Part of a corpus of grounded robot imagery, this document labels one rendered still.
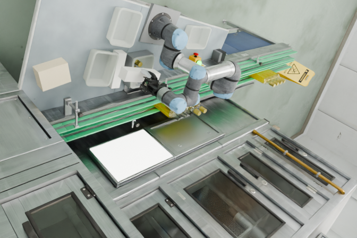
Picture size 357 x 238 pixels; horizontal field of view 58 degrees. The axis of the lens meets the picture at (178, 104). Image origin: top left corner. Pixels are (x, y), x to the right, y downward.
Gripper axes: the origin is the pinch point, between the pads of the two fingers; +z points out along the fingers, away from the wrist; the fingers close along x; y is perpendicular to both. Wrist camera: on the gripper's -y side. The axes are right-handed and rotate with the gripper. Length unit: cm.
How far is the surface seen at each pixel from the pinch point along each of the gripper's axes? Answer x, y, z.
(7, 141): 34, 64, -3
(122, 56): -0.4, -6.5, 28.3
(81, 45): -1.1, 18.7, 34.2
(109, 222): 30, 50, -61
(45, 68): 11.7, 39.3, 28.3
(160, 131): 41, -37, 3
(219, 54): -13, -100, 27
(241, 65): -10, -124, 17
